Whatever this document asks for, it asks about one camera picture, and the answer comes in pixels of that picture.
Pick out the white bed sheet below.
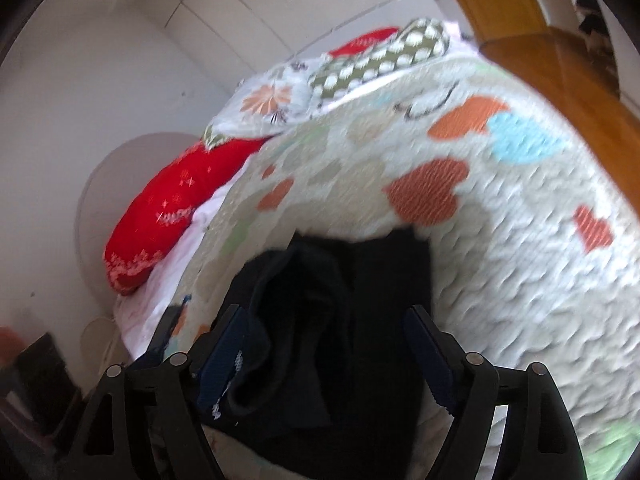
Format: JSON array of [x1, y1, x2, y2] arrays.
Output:
[[116, 175, 252, 362]]

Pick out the red cushion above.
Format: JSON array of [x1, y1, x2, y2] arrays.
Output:
[[327, 27, 401, 59]]

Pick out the red patterned pillow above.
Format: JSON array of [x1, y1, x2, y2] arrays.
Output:
[[102, 137, 269, 296]]

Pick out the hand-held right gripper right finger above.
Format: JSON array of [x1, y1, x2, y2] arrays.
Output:
[[404, 305, 584, 480]]

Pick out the white glossy wardrobe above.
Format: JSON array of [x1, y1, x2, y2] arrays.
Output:
[[150, 0, 451, 63]]

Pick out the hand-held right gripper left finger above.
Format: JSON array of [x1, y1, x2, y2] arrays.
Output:
[[67, 304, 249, 480]]

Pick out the green patterned bolster pillow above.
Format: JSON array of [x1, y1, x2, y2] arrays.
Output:
[[307, 17, 451, 112]]

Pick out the black pants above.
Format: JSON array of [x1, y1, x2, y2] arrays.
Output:
[[212, 226, 454, 480]]

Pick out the shoe rack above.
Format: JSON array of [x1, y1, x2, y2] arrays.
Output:
[[561, 0, 619, 54]]

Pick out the white floral pillow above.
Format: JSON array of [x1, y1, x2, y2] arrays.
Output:
[[202, 57, 327, 147]]

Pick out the quilted heart patch bedspread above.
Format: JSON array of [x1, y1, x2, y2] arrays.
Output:
[[115, 57, 640, 480]]

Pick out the dark furniture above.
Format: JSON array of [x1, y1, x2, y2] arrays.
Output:
[[0, 332, 87, 462]]

